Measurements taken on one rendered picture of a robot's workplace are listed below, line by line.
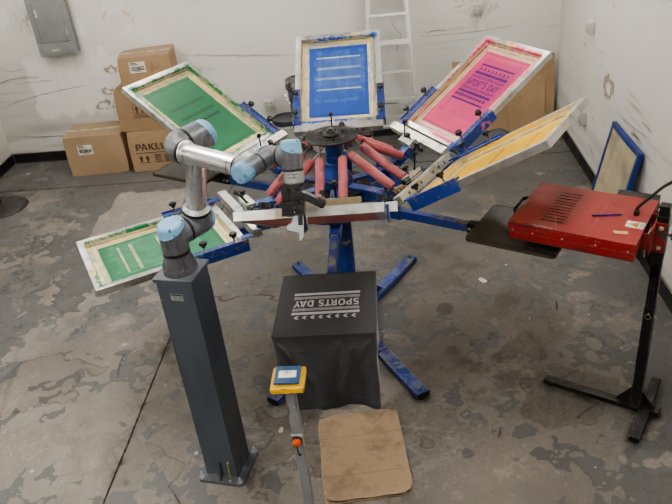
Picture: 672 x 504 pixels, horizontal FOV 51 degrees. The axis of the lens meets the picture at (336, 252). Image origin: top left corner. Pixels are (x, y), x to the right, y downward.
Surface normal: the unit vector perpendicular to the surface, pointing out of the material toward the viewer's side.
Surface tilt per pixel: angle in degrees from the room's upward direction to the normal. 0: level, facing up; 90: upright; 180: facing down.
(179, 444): 0
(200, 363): 90
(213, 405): 90
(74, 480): 0
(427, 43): 90
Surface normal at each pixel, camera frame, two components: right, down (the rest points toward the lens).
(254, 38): -0.04, 0.51
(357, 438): -0.10, -0.86
